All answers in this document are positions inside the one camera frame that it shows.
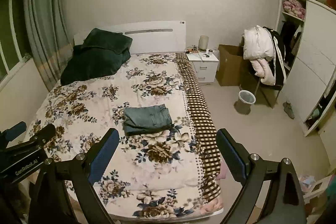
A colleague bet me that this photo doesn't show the dark green velvet blanket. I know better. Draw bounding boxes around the dark green velvet blanket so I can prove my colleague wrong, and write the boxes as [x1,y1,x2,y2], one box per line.
[60,28,133,85]

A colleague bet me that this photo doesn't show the pink jacket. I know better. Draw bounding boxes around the pink jacket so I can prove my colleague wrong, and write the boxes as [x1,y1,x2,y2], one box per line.
[250,59,276,86]

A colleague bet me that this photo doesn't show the wooden chair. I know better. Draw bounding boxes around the wooden chair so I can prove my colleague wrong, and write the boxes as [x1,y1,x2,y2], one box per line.
[254,78,284,109]

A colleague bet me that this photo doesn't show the window with white frame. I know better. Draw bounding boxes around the window with white frame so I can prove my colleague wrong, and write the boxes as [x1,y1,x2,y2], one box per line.
[1,0,31,89]

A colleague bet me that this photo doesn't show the white puffer jacket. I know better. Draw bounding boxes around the white puffer jacket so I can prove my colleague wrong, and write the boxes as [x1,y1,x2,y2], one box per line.
[243,25,274,61]

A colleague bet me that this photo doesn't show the white mesh waste bin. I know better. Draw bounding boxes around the white mesh waste bin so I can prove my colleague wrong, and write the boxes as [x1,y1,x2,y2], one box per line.
[234,90,256,115]

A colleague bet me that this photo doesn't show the grey green curtain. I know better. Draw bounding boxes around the grey green curtain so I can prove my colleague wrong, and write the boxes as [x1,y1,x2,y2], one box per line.
[23,0,74,90]

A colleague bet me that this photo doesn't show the grey slipper pair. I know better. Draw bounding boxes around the grey slipper pair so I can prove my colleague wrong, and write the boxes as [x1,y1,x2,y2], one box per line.
[283,102,295,119]

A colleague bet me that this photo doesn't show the pink folded bedding on shelf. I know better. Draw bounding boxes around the pink folded bedding on shelf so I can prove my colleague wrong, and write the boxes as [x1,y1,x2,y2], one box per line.
[282,0,306,20]

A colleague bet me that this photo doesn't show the beige cylindrical lamp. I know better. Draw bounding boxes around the beige cylindrical lamp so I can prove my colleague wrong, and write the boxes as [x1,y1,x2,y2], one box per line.
[198,35,209,52]

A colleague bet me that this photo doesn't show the folded dark blue jeans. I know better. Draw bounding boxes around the folded dark blue jeans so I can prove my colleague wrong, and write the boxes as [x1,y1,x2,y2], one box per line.
[123,124,173,136]

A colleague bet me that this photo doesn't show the white wardrobe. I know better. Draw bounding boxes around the white wardrobe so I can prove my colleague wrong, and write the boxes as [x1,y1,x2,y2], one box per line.
[276,0,335,136]

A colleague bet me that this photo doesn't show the brown cardboard box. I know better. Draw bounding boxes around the brown cardboard box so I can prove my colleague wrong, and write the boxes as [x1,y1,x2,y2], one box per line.
[216,44,249,86]

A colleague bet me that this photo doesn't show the black garment white stripes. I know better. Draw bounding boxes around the black garment white stripes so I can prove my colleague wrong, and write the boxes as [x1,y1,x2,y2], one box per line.
[264,27,287,86]

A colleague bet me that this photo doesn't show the white nightstand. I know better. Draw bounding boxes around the white nightstand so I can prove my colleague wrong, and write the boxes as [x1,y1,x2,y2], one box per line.
[186,52,219,84]

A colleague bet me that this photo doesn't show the white bed headboard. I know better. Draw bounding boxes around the white bed headboard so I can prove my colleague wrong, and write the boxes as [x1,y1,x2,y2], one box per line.
[72,20,187,55]

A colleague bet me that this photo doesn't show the floral bed blanket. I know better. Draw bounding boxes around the floral bed blanket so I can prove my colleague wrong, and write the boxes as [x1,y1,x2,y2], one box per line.
[25,53,223,221]

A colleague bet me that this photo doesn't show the ripped blue denim shorts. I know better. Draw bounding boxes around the ripped blue denim shorts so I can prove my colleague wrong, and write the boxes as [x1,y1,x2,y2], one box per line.
[123,104,173,128]

